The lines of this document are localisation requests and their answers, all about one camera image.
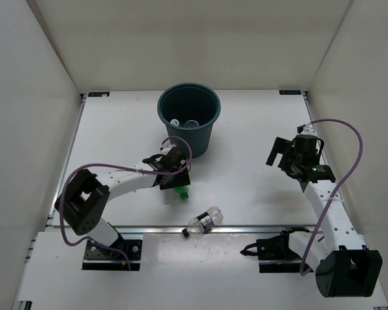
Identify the black label sticker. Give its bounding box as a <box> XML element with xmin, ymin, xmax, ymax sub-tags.
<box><xmin>87</xmin><ymin>92</ymin><xmax>110</xmax><ymax>98</ymax></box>
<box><xmin>279</xmin><ymin>90</ymin><xmax>301</xmax><ymax>96</ymax></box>

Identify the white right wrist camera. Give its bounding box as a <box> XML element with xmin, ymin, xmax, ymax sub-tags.
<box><xmin>297</xmin><ymin>124</ymin><xmax>318</xmax><ymax>136</ymax></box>

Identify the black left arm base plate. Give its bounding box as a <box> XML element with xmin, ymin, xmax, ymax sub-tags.
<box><xmin>81</xmin><ymin>235</ymin><xmax>143</xmax><ymax>271</ymax></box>

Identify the clear bottle black label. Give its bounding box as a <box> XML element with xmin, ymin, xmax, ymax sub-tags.
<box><xmin>182</xmin><ymin>206</ymin><xmax>224</xmax><ymax>238</ymax></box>

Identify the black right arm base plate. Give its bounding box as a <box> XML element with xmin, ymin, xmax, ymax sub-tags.
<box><xmin>240</xmin><ymin>227</ymin><xmax>310</xmax><ymax>274</ymax></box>

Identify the black label sticker right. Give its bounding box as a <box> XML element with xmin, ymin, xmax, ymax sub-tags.
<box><xmin>279</xmin><ymin>90</ymin><xmax>301</xmax><ymax>96</ymax></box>

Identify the blue label clear water bottle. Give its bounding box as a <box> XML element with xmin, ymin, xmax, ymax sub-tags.
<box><xmin>184</xmin><ymin>119</ymin><xmax>200</xmax><ymax>129</ymax></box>

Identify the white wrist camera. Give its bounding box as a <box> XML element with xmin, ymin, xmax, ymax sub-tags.
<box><xmin>297</xmin><ymin>124</ymin><xmax>318</xmax><ymax>136</ymax></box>
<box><xmin>160</xmin><ymin>142</ymin><xmax>175</xmax><ymax>156</ymax></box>

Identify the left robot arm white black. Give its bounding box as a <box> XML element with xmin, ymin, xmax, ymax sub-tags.
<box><xmin>54</xmin><ymin>145</ymin><xmax>191</xmax><ymax>258</ymax></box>

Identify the aluminium table edge rail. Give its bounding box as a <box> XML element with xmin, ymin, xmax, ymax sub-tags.
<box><xmin>45</xmin><ymin>224</ymin><xmax>350</xmax><ymax>235</ymax></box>

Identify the green plastic soda bottle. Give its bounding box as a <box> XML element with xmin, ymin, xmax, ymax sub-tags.
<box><xmin>173</xmin><ymin>186</ymin><xmax>189</xmax><ymax>201</ymax></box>

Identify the dark teal plastic bin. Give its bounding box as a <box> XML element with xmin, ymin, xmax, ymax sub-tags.
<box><xmin>157</xmin><ymin>83</ymin><xmax>221</xmax><ymax>158</ymax></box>

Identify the black label sticker left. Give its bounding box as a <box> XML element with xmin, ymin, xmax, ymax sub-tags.
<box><xmin>87</xmin><ymin>92</ymin><xmax>110</xmax><ymax>98</ymax></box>

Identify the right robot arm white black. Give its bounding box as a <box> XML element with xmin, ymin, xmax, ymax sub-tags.
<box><xmin>266</xmin><ymin>134</ymin><xmax>383</xmax><ymax>298</ymax></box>

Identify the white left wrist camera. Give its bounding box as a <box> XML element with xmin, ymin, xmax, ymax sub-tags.
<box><xmin>160</xmin><ymin>142</ymin><xmax>175</xmax><ymax>156</ymax></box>

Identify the clear bottle white cap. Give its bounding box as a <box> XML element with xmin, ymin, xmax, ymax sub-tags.
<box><xmin>170</xmin><ymin>119</ymin><xmax>180</xmax><ymax>127</ymax></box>

